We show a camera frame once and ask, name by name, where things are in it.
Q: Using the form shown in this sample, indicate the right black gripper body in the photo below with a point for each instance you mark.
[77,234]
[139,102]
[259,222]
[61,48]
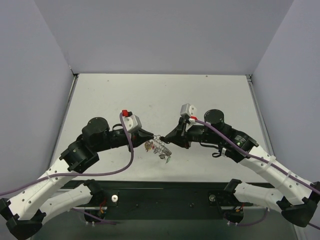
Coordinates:
[184,135]

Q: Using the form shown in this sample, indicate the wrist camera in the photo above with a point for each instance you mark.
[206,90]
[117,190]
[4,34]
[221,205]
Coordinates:
[188,112]
[130,121]

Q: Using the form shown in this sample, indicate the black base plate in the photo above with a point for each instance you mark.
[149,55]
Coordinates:
[158,200]

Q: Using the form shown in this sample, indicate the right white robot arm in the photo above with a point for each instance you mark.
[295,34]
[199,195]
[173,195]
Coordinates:
[294,197]

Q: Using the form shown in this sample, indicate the aluminium frame rail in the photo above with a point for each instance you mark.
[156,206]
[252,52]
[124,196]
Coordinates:
[265,134]

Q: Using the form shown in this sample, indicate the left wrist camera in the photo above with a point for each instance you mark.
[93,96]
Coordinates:
[130,121]

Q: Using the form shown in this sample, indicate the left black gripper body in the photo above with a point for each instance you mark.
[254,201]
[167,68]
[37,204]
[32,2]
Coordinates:
[136,139]

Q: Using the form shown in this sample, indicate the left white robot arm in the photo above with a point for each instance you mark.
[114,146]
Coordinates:
[26,212]

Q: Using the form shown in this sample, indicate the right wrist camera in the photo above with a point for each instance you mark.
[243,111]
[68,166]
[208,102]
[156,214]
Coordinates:
[188,112]

